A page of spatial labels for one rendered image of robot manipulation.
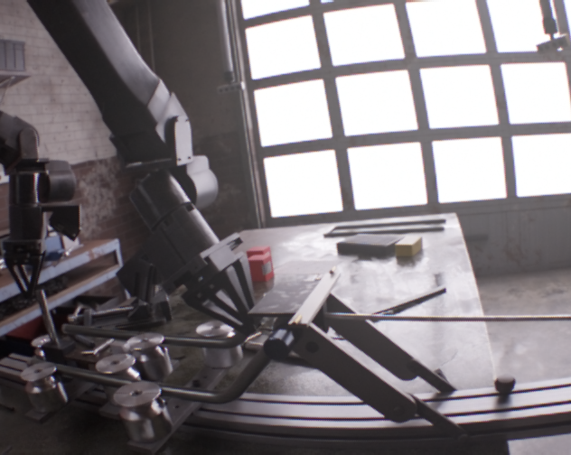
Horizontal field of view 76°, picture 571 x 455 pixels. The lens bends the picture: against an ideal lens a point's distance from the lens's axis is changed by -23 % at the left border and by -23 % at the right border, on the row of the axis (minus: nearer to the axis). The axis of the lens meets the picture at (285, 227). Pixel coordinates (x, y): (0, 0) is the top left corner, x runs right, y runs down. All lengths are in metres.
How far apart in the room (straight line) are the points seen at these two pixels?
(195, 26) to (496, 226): 2.92
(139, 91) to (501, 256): 3.31
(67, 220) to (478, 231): 3.12
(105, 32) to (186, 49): 3.45
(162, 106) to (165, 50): 3.51
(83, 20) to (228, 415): 0.42
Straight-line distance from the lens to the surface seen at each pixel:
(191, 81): 3.80
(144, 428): 0.44
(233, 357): 0.56
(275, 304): 0.40
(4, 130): 0.74
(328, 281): 0.44
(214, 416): 0.49
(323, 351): 0.38
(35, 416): 0.56
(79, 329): 0.68
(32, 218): 0.72
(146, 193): 0.50
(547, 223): 3.61
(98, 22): 0.43
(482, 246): 3.53
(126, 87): 0.44
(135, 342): 0.57
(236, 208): 3.66
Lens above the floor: 1.17
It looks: 10 degrees down
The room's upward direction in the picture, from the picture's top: 8 degrees counter-clockwise
